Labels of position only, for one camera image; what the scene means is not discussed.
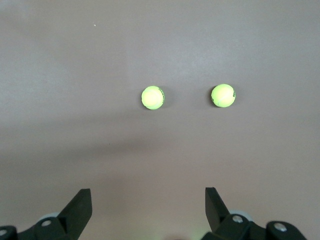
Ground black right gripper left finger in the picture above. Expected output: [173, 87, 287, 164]
[0, 188, 93, 240]

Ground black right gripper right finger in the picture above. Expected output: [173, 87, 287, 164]
[199, 186, 309, 240]

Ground yellow tennis ball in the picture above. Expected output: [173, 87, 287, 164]
[140, 85, 166, 110]
[210, 83, 237, 108]

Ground brown table mat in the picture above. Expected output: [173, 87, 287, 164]
[0, 0, 320, 240]

